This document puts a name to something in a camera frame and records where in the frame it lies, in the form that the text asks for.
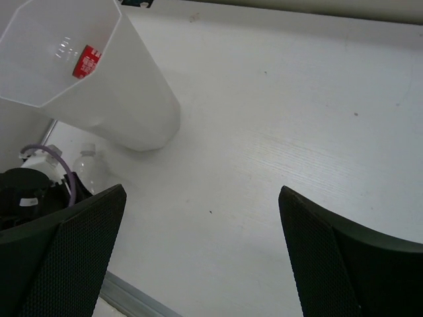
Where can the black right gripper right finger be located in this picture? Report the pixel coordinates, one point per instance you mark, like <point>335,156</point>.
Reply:
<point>342,268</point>

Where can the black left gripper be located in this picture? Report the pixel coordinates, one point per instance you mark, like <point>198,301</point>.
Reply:
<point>28,195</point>

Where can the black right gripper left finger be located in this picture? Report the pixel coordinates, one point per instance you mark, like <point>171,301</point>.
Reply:
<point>55,265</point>

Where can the red label plastic bottle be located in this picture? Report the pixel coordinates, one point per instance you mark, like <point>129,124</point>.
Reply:
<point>75,59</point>

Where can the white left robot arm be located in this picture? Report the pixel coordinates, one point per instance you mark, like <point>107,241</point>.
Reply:
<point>46,159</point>

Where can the white octagonal plastic bin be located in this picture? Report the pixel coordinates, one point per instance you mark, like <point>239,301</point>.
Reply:
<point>126,99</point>

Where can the blue label plastic bottle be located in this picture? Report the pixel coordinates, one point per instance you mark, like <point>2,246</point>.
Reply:
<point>91,169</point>

